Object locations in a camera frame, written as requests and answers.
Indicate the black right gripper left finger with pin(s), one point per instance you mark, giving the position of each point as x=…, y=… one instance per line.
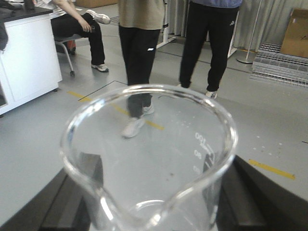
x=61, y=205

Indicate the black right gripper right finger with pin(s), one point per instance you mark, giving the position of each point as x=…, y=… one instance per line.
x=250, y=201

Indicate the clear glass beaker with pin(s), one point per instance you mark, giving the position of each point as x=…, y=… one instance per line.
x=150, y=158

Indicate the white lab bench cabinet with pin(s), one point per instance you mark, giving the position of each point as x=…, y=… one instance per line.
x=29, y=65

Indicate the white stand pole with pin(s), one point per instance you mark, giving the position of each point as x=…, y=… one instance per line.
x=247, y=60

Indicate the grey metal chair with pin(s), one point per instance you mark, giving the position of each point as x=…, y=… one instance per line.
x=60, y=41

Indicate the cardboard box by curtain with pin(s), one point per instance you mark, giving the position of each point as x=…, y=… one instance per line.
x=295, y=40

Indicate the seated person in black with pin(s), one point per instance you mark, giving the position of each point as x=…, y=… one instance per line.
x=66, y=21

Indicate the standing person tan shirt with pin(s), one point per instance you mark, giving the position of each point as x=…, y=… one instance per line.
x=140, y=23

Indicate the metal wire grate stack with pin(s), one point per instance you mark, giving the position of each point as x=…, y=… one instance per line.
x=271, y=65

